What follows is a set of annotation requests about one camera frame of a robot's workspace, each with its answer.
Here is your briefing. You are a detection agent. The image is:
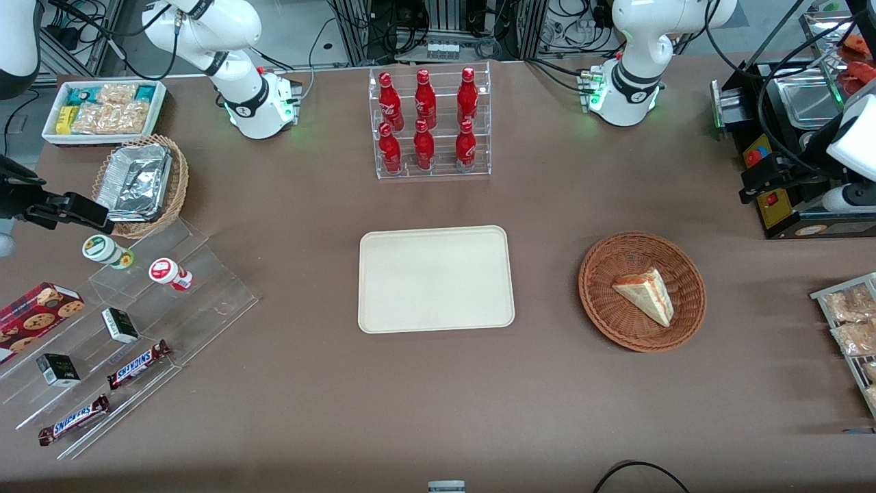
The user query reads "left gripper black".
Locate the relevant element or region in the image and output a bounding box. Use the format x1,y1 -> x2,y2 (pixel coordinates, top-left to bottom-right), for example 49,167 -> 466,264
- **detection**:
740,113 -> 849,205

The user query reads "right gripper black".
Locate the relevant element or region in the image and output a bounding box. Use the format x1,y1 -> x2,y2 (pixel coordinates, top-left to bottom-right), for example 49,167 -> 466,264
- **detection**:
0,156 -> 115,235

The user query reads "triangular sandwich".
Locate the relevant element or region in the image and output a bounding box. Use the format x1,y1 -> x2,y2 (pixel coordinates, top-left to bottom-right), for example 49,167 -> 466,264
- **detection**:
610,267 -> 675,329

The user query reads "foil tray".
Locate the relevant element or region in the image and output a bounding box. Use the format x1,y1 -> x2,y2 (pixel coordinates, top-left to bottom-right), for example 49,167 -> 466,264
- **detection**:
95,143 -> 174,224

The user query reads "light wicker basket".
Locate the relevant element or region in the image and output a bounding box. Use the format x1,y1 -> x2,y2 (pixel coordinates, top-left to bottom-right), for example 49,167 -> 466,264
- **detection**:
92,134 -> 190,240

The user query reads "white tray of pastries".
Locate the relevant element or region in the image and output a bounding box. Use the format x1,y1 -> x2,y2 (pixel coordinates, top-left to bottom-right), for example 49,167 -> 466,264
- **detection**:
809,272 -> 876,420

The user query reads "brown round wicker basket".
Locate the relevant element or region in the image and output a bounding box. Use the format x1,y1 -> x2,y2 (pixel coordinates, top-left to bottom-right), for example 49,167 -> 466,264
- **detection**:
578,231 -> 708,354

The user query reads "beige plastic serving tray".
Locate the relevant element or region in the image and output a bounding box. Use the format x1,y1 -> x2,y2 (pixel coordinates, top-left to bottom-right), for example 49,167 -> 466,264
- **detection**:
357,225 -> 516,335

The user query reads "black countertop appliance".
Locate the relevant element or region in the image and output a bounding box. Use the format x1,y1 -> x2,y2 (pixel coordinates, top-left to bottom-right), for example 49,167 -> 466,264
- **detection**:
710,59 -> 876,241

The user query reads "green lid yogurt cup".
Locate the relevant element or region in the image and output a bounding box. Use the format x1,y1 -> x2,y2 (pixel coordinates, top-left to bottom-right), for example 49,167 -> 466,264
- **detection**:
81,233 -> 136,270

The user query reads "stainless steel pan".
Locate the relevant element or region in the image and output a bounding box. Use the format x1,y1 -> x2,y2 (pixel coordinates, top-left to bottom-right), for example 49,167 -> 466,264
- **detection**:
776,68 -> 845,130

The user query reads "clear cracker bag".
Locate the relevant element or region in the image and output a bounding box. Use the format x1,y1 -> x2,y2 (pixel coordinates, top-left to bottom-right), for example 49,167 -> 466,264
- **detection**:
71,101 -> 149,135
96,83 -> 138,105

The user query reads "red lid yogurt cup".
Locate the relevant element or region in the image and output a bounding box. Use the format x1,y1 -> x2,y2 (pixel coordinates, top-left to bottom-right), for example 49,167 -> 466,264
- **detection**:
148,257 -> 194,292

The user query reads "red plaid cookie box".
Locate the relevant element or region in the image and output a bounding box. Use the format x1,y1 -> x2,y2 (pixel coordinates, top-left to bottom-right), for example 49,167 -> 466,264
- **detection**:
0,281 -> 86,364

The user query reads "small black carton box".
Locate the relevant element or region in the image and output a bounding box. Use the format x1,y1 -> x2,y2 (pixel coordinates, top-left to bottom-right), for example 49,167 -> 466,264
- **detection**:
101,307 -> 140,344
35,353 -> 82,389

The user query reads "white rectangular snack bin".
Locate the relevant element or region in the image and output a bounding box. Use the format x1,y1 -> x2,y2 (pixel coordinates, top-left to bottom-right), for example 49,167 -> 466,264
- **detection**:
42,79 -> 168,149

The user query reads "clear pastry bag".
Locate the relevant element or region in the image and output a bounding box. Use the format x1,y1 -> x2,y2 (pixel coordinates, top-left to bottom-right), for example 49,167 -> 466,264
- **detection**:
831,320 -> 876,357
823,283 -> 876,323

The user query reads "clear acrylic step stand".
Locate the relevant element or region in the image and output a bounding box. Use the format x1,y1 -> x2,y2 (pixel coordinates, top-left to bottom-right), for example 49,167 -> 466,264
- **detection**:
0,217 -> 260,462

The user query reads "Snickers chocolate bar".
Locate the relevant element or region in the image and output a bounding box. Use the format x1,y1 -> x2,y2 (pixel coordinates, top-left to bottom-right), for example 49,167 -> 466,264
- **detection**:
37,394 -> 112,447
105,339 -> 172,392

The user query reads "red cola bottle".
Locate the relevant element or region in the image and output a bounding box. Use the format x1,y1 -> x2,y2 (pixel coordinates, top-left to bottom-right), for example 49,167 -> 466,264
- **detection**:
413,68 -> 438,130
454,119 -> 478,171
456,66 -> 480,126
413,118 -> 436,171
378,122 -> 403,175
378,71 -> 406,133

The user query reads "clear acrylic bottle rack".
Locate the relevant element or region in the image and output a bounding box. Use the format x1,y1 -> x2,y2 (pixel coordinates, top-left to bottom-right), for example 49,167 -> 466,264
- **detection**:
368,61 -> 493,181

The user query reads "black cable loop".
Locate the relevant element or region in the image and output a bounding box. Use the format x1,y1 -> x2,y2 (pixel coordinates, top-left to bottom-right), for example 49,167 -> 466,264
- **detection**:
591,460 -> 693,493

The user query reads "aluminium frame structure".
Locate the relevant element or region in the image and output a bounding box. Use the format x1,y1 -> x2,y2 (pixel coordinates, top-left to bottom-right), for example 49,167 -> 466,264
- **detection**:
331,0 -> 549,66

